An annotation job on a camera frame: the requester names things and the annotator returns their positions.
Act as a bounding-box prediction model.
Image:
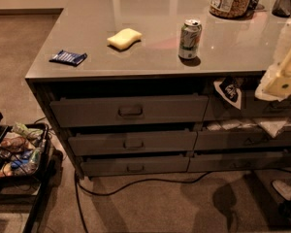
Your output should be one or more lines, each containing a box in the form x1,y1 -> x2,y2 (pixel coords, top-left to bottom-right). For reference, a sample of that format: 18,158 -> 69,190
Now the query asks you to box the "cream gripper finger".
255,18 -> 291,101

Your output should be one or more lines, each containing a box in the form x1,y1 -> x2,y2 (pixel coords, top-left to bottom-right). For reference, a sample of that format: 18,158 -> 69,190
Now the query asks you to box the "grey drawer cabinet counter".
26,0 -> 291,177

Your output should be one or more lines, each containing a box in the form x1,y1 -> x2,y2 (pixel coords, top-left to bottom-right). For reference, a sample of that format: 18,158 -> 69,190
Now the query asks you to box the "white plastic bag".
253,117 -> 288,138

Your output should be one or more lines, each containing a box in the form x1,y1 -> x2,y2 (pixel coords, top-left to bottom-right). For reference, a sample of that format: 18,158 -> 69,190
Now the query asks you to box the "black white snack bag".
213,76 -> 243,110

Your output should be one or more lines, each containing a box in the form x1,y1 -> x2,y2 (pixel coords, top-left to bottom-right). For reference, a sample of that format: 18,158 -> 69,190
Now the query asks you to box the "large jar of nuts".
210,0 -> 250,18

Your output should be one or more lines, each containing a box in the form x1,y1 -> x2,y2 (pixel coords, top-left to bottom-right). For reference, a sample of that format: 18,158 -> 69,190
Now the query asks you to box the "green white soda can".
178,18 -> 202,59

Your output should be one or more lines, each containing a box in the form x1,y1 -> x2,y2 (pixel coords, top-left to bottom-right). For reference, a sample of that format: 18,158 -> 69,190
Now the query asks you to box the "white shoe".
272,180 -> 291,201

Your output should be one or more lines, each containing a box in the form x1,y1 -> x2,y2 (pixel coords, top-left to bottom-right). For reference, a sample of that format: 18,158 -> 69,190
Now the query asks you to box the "yellow sponge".
107,28 -> 143,50

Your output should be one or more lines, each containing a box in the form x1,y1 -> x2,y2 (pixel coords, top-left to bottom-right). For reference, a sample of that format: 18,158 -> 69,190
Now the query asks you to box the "blue snack wrapper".
49,50 -> 87,67

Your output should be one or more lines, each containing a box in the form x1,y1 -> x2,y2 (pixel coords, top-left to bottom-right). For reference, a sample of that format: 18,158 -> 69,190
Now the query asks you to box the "black tray of snacks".
0,122 -> 49,183

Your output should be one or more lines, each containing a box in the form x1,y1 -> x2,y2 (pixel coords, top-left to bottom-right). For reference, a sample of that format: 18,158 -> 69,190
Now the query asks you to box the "black floor cable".
74,170 -> 214,233

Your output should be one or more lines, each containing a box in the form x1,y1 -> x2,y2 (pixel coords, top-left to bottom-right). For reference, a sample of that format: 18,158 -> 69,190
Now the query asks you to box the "black cart frame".
0,113 -> 63,233

